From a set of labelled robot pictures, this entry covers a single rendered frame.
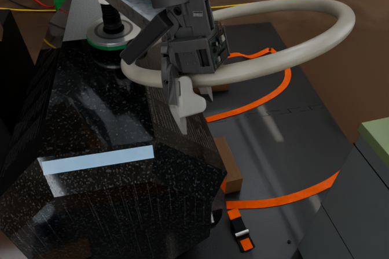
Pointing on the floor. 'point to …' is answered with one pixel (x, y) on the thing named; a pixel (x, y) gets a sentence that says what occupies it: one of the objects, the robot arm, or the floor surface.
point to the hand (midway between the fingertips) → (194, 113)
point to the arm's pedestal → (352, 211)
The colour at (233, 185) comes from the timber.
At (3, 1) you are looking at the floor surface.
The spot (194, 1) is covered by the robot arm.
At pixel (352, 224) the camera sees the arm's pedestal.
